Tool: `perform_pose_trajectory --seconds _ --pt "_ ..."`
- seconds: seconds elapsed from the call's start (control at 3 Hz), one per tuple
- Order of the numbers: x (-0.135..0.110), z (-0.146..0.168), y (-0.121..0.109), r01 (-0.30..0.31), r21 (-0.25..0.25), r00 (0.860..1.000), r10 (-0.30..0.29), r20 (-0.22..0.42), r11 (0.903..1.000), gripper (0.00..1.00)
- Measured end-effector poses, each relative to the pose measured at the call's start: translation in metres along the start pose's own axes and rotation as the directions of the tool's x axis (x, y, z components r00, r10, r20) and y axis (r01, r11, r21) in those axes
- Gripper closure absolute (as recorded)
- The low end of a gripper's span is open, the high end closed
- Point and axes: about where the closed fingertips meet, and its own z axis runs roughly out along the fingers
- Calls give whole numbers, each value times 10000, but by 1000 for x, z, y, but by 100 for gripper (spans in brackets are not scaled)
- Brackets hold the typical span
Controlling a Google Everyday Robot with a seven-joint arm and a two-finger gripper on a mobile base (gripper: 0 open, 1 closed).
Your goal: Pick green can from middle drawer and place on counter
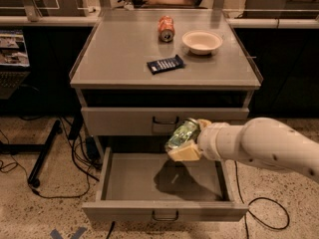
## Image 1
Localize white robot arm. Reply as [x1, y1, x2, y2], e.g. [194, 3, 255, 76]
[165, 118, 319, 182]

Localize green soda can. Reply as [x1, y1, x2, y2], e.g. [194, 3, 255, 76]
[165, 118, 200, 151]

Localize orange soda can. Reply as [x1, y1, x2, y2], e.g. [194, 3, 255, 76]
[158, 16, 174, 42]

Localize white paper bowl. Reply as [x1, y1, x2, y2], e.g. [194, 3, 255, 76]
[182, 30, 223, 55]

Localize blue tape cross marker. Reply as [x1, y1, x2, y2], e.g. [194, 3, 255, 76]
[49, 226, 88, 239]

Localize blue snack bar packet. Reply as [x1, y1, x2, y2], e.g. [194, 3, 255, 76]
[147, 55, 184, 75]

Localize clear plastic water bottle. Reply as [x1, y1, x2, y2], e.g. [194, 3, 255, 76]
[124, 0, 135, 10]

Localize closed grey upper drawer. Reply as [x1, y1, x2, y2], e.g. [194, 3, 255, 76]
[82, 108, 249, 135]

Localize laptop with lit screen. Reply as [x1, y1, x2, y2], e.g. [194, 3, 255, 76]
[0, 29, 30, 100]

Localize black stand leg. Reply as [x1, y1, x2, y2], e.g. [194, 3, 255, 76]
[28, 120, 61, 188]

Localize grey drawer cabinet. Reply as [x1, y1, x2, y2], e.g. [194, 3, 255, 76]
[71, 9, 261, 150]

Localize black floor cable right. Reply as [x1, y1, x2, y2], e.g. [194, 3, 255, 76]
[230, 159, 291, 239]

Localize black floor cables left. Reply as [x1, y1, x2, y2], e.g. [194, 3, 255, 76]
[0, 115, 104, 199]

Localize open grey lower drawer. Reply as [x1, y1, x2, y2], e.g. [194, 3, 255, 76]
[83, 148, 248, 222]

